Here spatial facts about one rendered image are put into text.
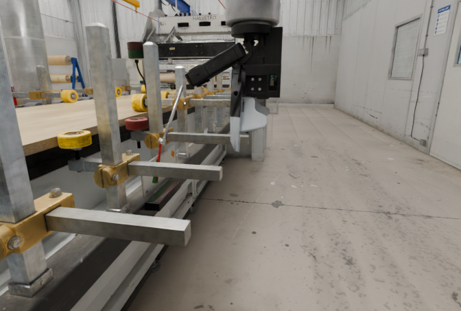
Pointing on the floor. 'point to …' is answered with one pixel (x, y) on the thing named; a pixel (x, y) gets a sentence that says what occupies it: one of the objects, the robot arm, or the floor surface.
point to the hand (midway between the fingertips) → (239, 141)
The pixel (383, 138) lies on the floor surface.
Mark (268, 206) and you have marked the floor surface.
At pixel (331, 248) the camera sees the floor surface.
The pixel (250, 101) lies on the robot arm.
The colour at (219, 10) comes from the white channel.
